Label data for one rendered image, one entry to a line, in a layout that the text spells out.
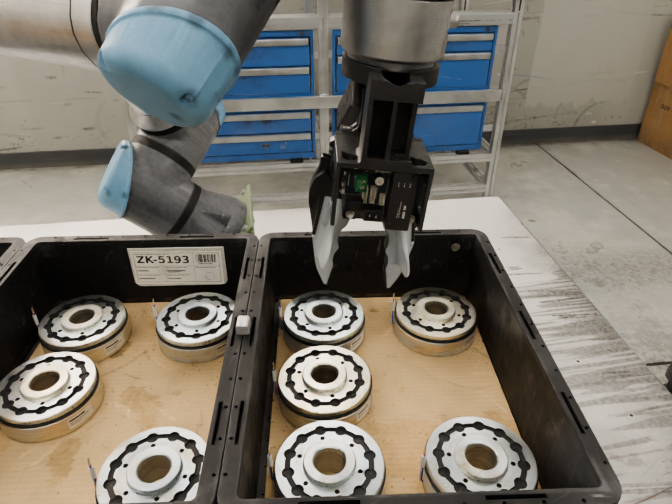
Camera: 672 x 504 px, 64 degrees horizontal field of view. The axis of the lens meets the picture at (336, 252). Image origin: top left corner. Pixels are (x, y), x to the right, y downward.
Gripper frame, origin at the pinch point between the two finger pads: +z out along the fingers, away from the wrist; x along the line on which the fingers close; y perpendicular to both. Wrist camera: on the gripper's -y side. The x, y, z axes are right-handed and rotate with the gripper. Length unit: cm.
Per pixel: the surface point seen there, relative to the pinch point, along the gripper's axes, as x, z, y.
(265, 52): -25, 24, -191
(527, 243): 42, 27, -53
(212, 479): -11.0, 8.1, 17.4
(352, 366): 1.1, 13.9, -1.2
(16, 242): -41.9, 11.2, -17.6
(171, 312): -21.2, 16.0, -11.2
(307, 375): -3.9, 13.8, 0.6
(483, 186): 84, 80, -200
